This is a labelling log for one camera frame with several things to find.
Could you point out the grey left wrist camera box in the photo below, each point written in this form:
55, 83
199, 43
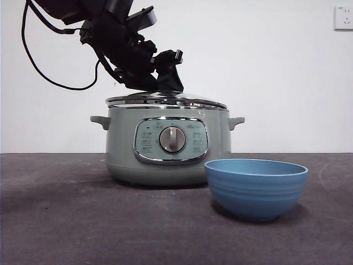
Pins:
143, 19

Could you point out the blue ribbed bowl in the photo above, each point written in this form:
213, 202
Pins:
256, 193

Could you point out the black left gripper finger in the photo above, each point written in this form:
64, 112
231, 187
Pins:
169, 78
138, 81

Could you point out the pale green electric steamer pot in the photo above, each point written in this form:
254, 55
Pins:
122, 154

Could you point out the glass lid with green knob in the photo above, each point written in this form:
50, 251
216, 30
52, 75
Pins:
165, 100

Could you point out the white wall socket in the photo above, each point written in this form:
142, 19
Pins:
344, 18

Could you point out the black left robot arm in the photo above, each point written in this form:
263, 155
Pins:
115, 38

